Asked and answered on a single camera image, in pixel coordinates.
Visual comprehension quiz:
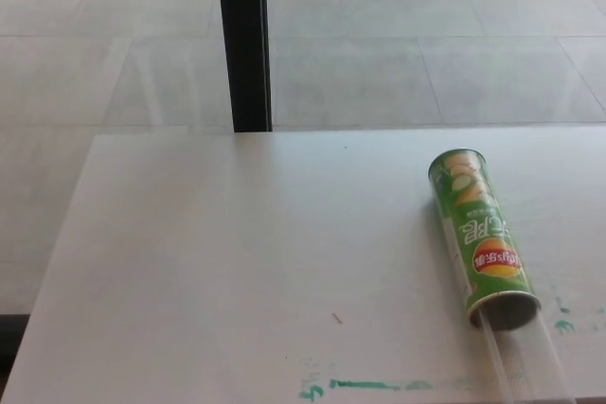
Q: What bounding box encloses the clear plastic chips tray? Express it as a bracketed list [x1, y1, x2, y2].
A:
[476, 305, 578, 404]

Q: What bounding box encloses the green chips can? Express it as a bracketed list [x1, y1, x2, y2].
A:
[427, 148, 542, 332]

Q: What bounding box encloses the black vertical window frame post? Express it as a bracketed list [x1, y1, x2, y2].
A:
[214, 0, 274, 134]

